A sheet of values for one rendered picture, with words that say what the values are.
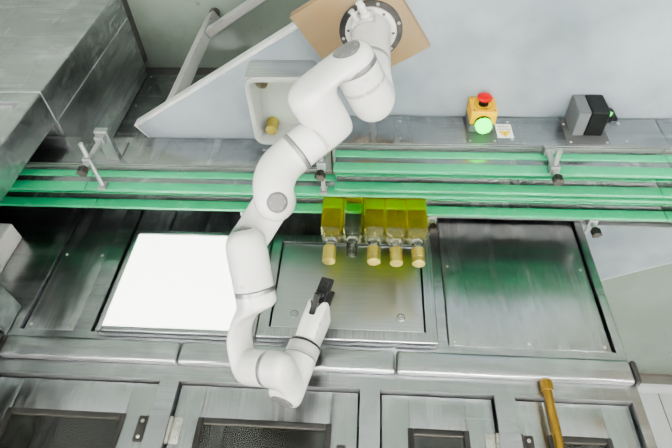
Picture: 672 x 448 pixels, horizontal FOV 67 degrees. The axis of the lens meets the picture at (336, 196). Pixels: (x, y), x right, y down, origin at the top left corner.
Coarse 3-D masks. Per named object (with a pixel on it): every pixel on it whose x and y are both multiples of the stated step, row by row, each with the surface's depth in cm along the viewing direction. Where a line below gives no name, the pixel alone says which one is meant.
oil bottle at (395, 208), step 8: (392, 200) 142; (400, 200) 142; (392, 208) 140; (400, 208) 140; (392, 216) 138; (400, 216) 138; (392, 224) 137; (400, 224) 137; (392, 232) 135; (400, 232) 135; (400, 240) 135
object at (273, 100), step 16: (256, 80) 131; (272, 80) 131; (288, 80) 131; (256, 96) 140; (272, 96) 143; (256, 112) 141; (272, 112) 148; (288, 112) 147; (256, 128) 143; (288, 128) 149; (272, 144) 147
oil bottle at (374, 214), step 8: (368, 200) 142; (376, 200) 142; (384, 200) 143; (368, 208) 140; (376, 208) 140; (384, 208) 141; (368, 216) 138; (376, 216) 138; (384, 216) 139; (368, 224) 137; (376, 224) 137; (384, 224) 137; (368, 232) 135; (376, 232) 135; (384, 232) 136; (368, 240) 136
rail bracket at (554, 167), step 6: (546, 150) 135; (552, 150) 134; (558, 150) 127; (552, 156) 133; (558, 156) 128; (552, 162) 131; (558, 162) 130; (552, 168) 130; (558, 168) 130; (552, 174) 132; (558, 174) 129; (552, 180) 128; (558, 180) 127
